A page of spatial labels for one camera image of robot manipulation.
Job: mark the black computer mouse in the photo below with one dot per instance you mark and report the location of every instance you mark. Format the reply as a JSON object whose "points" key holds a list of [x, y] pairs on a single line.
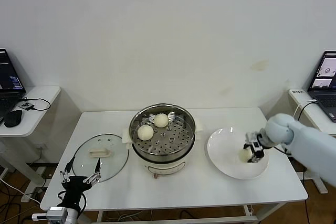
{"points": [[13, 117]]}

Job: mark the white round plate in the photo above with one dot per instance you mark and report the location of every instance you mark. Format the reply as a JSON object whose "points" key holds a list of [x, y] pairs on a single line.
{"points": [[225, 153]]}

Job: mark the floor power strip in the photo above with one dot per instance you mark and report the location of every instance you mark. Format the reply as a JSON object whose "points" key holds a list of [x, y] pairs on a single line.
{"points": [[44, 172]]}

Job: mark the white main table frame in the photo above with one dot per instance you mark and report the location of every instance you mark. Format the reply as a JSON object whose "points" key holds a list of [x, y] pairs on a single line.
{"points": [[248, 210]]}

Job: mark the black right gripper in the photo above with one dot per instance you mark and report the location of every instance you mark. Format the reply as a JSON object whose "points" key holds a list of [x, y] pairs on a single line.
{"points": [[258, 137]]}

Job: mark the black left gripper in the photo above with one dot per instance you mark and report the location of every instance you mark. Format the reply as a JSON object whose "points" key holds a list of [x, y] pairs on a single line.
{"points": [[74, 187]]}

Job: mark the white side table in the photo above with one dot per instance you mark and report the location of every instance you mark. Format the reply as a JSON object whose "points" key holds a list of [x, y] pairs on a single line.
{"points": [[39, 119], [308, 115]]}

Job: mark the cream electric cooker base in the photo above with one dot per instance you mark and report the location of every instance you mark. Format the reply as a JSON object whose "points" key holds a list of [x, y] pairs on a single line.
{"points": [[165, 167]]}

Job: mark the white steamed baozi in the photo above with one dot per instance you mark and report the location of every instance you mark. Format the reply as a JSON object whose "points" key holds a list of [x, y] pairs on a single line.
{"points": [[161, 120], [145, 132], [243, 156]]}

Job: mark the perforated steel steamer basket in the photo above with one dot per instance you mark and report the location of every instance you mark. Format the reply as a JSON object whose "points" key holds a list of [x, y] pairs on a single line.
{"points": [[178, 140]]}

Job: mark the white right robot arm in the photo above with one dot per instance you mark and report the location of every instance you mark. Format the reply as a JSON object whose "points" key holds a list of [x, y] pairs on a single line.
{"points": [[309, 145]]}

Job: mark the white wall socket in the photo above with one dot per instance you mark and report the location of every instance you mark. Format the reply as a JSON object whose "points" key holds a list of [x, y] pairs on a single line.
{"points": [[39, 147]]}

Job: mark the grey laptop bright screen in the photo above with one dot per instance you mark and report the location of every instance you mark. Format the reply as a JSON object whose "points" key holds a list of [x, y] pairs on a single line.
{"points": [[325, 100]]}

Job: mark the black laptop dark screen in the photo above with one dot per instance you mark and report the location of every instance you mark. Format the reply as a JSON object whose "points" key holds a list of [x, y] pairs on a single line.
{"points": [[8, 77]]}

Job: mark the small black hub box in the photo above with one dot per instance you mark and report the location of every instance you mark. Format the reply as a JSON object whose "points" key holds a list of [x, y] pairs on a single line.
{"points": [[26, 105]]}

